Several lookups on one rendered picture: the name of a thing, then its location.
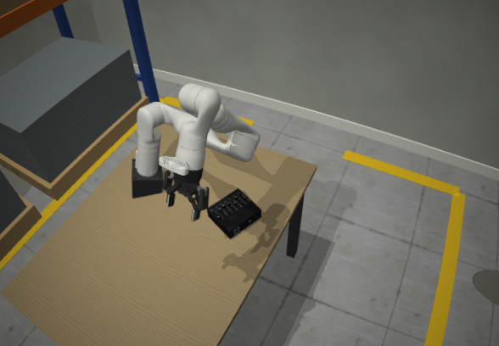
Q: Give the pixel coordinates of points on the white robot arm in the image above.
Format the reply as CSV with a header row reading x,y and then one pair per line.
x,y
195,134

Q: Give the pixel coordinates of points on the black lighting desk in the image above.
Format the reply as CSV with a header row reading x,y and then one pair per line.
x,y
235,213

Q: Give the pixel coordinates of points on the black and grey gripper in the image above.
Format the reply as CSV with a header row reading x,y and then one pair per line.
x,y
187,188

